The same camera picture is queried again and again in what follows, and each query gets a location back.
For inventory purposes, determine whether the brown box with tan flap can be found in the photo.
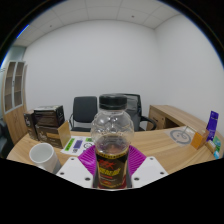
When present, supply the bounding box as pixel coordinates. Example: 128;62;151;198
34;120;72;149

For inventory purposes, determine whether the wooden side desk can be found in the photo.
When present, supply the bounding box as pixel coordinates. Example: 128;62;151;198
146;104;201;132

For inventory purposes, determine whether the purple standing card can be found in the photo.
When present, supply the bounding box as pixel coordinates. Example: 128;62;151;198
205;110;220;142

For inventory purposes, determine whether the white printed sticker sheet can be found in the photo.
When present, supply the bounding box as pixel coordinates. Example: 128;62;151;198
60;135;96;157

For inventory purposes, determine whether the black padded office chair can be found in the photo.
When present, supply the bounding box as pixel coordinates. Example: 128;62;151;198
68;96;99;133

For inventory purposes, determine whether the black leather sofa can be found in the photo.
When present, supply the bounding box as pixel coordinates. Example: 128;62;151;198
0;119;15;159

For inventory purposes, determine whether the wooden shelf cabinet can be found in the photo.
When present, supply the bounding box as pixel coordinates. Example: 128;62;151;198
1;60;29;145

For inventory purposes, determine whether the clear bottle with dark drink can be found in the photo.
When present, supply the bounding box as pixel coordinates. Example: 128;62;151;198
90;94;136;190

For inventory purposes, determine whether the small yellow box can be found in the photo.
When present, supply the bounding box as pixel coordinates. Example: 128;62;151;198
206;139;217;154

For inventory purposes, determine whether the dark striped cardboard box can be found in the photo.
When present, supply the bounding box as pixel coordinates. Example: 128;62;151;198
33;105;66;128

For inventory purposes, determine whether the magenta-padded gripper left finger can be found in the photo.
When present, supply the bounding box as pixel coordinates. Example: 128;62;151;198
55;145;99;189

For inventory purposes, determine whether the orange box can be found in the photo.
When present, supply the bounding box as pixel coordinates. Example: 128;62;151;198
190;129;210;150

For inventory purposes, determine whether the white and grey mug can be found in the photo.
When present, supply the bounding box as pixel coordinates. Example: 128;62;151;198
28;142;63;175

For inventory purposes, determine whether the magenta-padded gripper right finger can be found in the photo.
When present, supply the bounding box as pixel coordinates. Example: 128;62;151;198
126;145;169;189

